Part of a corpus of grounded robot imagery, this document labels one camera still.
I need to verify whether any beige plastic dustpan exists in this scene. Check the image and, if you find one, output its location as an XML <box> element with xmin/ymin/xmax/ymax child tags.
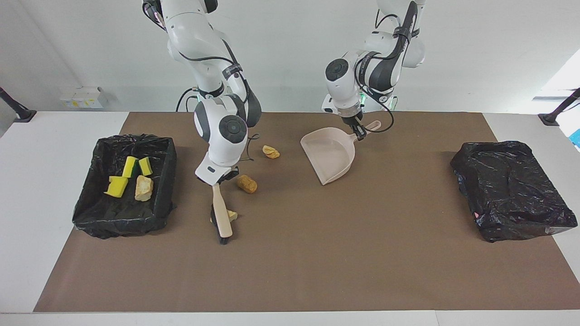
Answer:
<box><xmin>300</xmin><ymin>120</ymin><xmax>382</xmax><ymax>186</ymax></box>

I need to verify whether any beige hand brush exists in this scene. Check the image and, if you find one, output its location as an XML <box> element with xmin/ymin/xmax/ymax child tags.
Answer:
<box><xmin>210</xmin><ymin>183</ymin><xmax>233</xmax><ymax>245</ymax></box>

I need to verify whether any pale beige foam chunk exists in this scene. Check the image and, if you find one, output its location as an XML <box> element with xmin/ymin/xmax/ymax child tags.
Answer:
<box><xmin>135</xmin><ymin>175</ymin><xmax>155</xmax><ymax>202</ymax></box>

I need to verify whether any green and yellow sponge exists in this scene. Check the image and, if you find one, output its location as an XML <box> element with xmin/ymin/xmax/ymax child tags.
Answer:
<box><xmin>122</xmin><ymin>156</ymin><xmax>140</xmax><ymax>178</ymax></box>

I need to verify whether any notched yellow sponge piece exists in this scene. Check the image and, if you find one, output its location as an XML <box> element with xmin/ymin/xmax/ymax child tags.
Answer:
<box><xmin>104</xmin><ymin>176</ymin><xmax>129</xmax><ymax>198</ymax></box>

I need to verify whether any black bag lined bin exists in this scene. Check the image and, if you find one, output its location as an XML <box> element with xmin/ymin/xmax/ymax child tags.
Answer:
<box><xmin>72</xmin><ymin>134</ymin><xmax>178</xmax><ymax>240</ymax></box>

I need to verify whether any black bag bin, pink patch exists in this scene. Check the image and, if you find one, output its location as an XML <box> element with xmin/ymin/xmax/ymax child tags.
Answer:
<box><xmin>449</xmin><ymin>140</ymin><xmax>579</xmax><ymax>243</ymax></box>

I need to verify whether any brown cork-like foam lump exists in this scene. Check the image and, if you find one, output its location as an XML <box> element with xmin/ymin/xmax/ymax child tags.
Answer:
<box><xmin>236</xmin><ymin>174</ymin><xmax>258</xmax><ymax>194</ymax></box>

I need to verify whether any brown table mat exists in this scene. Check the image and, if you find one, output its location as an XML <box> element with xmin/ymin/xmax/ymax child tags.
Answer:
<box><xmin>33</xmin><ymin>112</ymin><xmax>580</xmax><ymax>313</ymax></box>

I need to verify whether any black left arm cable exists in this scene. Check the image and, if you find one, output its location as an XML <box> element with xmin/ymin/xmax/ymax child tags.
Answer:
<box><xmin>360</xmin><ymin>11</ymin><xmax>395</xmax><ymax>134</ymax></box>

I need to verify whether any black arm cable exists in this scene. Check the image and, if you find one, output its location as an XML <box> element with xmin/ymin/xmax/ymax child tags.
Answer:
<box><xmin>143</xmin><ymin>0</ymin><xmax>261</xmax><ymax>161</ymax></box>
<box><xmin>360</xmin><ymin>11</ymin><xmax>395</xmax><ymax>134</ymax></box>

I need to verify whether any black base cable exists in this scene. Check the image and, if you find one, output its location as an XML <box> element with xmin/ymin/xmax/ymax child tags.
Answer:
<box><xmin>176</xmin><ymin>87</ymin><xmax>200</xmax><ymax>112</ymax></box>

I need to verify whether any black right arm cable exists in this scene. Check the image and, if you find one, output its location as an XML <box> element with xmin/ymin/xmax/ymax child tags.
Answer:
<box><xmin>143</xmin><ymin>0</ymin><xmax>261</xmax><ymax>161</ymax></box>

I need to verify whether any white wall box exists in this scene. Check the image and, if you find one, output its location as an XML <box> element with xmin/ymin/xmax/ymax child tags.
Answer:
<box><xmin>60</xmin><ymin>86</ymin><xmax>108</xmax><ymax>109</ymax></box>

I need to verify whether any black camera stand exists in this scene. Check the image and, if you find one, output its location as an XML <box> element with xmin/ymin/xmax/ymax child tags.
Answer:
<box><xmin>0</xmin><ymin>86</ymin><xmax>38</xmax><ymax>124</ymax></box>
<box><xmin>538</xmin><ymin>87</ymin><xmax>580</xmax><ymax>127</ymax></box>

